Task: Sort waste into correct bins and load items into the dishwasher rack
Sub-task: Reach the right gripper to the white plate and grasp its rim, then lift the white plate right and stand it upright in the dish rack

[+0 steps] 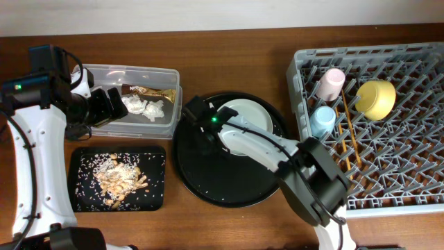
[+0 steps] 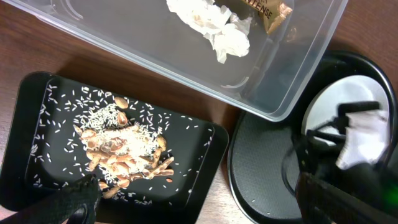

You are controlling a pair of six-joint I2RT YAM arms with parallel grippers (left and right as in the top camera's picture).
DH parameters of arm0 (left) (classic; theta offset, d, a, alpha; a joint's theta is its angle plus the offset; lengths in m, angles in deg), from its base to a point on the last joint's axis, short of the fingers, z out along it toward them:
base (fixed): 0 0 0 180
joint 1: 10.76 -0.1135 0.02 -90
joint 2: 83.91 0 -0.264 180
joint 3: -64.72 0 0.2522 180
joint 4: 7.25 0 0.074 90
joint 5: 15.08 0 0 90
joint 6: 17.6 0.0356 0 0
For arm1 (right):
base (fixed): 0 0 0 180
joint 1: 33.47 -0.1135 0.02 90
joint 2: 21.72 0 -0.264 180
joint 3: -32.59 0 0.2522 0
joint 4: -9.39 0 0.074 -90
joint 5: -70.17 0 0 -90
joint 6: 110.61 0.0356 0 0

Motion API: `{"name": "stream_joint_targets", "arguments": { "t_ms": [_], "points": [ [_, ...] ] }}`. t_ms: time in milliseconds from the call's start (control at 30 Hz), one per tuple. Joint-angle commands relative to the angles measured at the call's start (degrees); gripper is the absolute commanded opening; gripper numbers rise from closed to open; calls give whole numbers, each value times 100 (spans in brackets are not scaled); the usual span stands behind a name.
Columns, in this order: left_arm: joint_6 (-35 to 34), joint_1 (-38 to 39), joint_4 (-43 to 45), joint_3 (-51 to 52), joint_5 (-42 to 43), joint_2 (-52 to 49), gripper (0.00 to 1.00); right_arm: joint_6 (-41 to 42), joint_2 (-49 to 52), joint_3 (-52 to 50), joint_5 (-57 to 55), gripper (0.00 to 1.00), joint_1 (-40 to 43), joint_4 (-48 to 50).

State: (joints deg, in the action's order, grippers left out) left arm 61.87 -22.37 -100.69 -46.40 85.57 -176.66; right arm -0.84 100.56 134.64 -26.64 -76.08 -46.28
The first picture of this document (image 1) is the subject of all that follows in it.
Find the clear plastic bin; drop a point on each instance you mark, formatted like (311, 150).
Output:
(137, 125)

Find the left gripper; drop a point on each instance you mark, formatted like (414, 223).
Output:
(100, 97)

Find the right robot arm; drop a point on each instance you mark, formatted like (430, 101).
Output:
(311, 181)

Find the black rectangular tray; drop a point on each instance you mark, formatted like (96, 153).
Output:
(84, 191)

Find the food scraps pile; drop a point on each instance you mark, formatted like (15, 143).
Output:
(119, 175)

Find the white tissue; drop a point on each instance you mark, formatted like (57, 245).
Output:
(154, 110)
(134, 104)

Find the grey dishwasher rack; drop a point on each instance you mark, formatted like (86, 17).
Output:
(402, 154)

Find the brown snack wrapper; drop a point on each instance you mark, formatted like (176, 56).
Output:
(169, 94)

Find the grey plate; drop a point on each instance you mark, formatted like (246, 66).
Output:
(252, 111)

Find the blue plastic cup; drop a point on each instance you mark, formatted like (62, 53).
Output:
(322, 121)

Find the pink plastic cup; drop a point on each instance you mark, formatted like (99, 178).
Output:
(331, 84)

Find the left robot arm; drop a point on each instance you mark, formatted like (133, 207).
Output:
(43, 109)

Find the wooden chopstick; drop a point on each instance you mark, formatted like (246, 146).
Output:
(343, 143)
(354, 143)

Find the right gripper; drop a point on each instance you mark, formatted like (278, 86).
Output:
(203, 145)

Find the round black tray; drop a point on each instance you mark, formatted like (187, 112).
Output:
(224, 180)

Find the yellow bowl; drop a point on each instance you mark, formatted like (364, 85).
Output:
(377, 99)

